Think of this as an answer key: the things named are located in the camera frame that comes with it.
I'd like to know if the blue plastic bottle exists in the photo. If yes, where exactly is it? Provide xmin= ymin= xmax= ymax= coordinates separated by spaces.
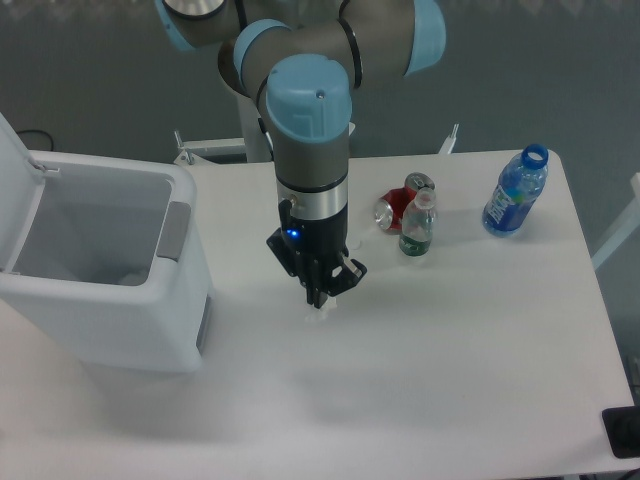
xmin=482 ymin=144 xmax=549 ymax=237

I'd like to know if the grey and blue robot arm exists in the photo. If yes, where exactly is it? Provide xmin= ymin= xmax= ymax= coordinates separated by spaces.
xmin=156 ymin=1 xmax=446 ymax=307

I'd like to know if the white trash bin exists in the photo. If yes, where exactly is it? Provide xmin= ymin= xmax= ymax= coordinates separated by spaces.
xmin=1 ymin=151 xmax=213 ymax=373

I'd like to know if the crushed red soda can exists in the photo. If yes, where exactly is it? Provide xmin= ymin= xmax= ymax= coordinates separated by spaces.
xmin=373 ymin=172 xmax=435 ymax=233

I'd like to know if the black cable on floor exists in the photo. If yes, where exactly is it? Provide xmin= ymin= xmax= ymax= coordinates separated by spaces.
xmin=14 ymin=128 xmax=55 ymax=150

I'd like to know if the white furniture leg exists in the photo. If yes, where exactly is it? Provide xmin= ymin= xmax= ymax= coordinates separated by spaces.
xmin=591 ymin=173 xmax=639 ymax=271

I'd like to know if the black device at table edge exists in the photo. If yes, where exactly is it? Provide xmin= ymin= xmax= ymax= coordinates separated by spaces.
xmin=602 ymin=406 xmax=639 ymax=459

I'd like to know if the white trash bin lid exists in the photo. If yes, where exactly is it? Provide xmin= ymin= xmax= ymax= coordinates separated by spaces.
xmin=1 ymin=116 xmax=60 ymax=272

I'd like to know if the clear green label bottle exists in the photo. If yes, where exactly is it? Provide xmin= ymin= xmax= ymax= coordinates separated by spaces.
xmin=399 ymin=187 xmax=437 ymax=257

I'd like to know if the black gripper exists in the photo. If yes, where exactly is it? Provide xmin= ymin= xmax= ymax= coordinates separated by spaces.
xmin=266 ymin=199 xmax=367 ymax=309

